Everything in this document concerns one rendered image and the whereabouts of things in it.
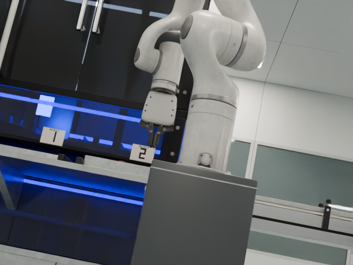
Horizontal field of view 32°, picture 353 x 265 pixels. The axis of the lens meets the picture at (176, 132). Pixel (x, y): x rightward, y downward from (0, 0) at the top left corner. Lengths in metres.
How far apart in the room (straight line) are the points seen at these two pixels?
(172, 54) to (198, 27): 0.39
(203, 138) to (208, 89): 0.13
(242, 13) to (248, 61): 0.14
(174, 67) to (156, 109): 0.14
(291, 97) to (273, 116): 0.31
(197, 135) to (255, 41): 0.30
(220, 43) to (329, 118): 5.71
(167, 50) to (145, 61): 0.08
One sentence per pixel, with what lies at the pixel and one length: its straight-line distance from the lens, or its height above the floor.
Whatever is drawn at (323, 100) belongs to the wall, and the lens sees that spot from 7.29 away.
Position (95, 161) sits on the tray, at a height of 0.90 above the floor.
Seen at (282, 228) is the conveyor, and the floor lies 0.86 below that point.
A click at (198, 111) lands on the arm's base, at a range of 1.54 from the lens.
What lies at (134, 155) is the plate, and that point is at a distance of 2.29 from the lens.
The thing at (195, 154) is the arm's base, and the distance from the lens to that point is 1.51.
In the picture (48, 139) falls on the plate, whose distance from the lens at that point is 2.35.
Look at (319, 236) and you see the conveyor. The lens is 2.41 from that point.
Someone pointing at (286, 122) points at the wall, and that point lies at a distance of 7.15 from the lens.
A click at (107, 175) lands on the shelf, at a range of 1.88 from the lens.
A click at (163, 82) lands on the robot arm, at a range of 1.91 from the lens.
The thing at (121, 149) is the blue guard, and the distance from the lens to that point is 2.30.
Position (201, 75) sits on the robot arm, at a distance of 1.57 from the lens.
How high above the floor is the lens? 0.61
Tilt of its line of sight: 13 degrees up
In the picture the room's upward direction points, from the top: 11 degrees clockwise
